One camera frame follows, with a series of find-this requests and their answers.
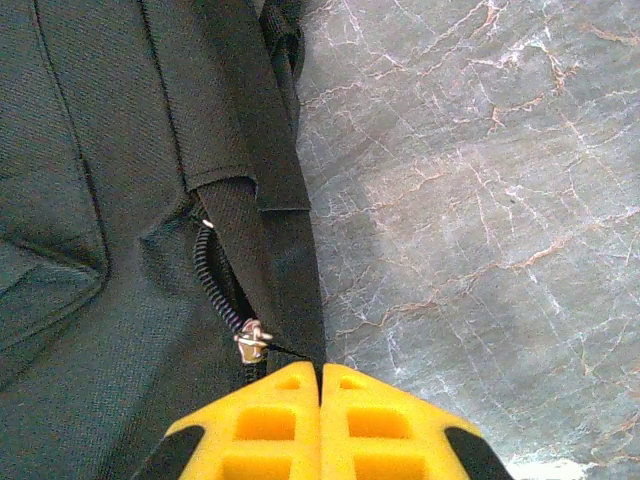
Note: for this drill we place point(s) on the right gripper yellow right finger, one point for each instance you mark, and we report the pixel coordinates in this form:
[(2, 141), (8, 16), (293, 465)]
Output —
[(375, 430)]

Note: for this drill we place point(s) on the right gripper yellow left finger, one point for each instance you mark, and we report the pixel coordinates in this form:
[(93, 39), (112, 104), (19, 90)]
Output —
[(265, 430)]

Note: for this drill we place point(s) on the black fabric backpack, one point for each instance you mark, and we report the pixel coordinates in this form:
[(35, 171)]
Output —
[(125, 200)]

